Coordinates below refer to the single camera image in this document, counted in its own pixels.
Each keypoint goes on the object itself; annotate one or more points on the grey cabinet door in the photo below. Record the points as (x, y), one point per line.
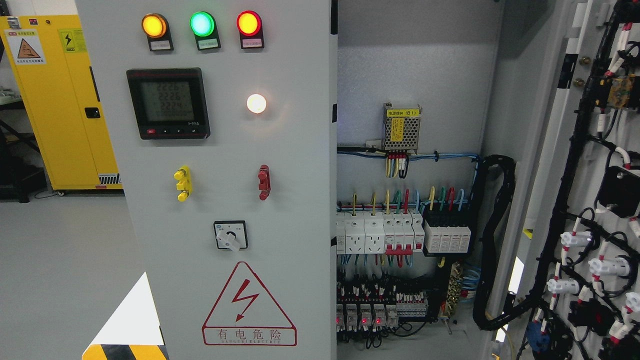
(289, 235)
(560, 259)

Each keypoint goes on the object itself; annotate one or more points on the white socket breaker row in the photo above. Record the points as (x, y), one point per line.
(367, 233)

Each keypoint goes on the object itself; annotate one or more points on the white indicator light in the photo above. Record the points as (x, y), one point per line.
(256, 103)

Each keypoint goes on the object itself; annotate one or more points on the metal mesh power supply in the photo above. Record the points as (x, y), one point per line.
(401, 126)

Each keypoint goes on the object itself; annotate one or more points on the black surge protector block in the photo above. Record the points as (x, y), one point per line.
(447, 232)

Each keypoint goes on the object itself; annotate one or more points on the relay row with red leds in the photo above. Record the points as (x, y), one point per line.
(353, 317)

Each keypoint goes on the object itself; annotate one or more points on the red electric hazard sticker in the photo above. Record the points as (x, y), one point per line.
(246, 314)

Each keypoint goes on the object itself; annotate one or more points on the black digital power meter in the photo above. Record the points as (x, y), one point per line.
(169, 103)

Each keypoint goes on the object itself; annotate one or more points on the red indicator light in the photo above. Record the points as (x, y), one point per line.
(250, 30)

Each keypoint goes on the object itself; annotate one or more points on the green indicator light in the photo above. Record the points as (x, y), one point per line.
(205, 30)

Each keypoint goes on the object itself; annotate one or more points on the amber indicator light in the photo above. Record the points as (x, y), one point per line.
(157, 31)

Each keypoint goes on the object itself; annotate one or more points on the yellow safety cabinet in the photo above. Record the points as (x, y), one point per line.
(51, 64)

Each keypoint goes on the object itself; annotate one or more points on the red terminal post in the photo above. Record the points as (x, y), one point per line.
(264, 185)

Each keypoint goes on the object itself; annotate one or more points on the yellow terminal post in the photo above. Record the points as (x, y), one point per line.
(183, 183)

